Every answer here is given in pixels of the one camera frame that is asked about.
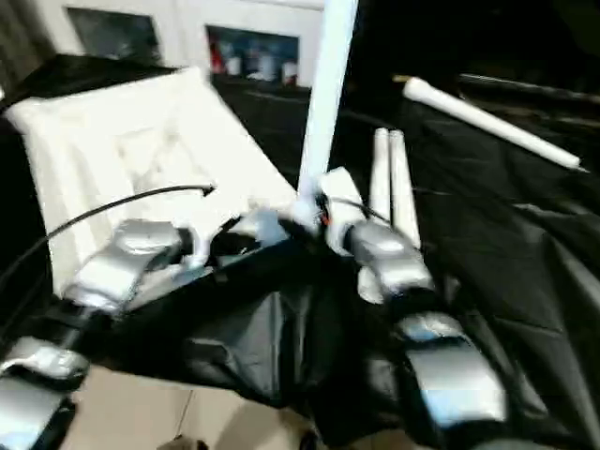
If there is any white plastic table leg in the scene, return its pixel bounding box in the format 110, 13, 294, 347
295, 0, 362, 231
368, 128, 396, 231
387, 131, 425, 252
403, 77, 582, 172

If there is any white plastic table top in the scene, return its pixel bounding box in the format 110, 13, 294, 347
5, 66, 301, 301

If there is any black plastic mat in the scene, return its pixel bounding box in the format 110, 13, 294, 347
0, 54, 600, 442

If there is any white glass-door cabinet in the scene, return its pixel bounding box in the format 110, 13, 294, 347
37, 0, 324, 90

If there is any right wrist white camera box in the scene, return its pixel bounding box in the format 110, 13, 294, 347
314, 169, 368, 256

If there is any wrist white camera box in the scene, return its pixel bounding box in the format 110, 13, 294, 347
187, 211, 293, 271
314, 169, 368, 256

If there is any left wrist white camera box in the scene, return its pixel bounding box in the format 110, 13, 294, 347
187, 211, 293, 271

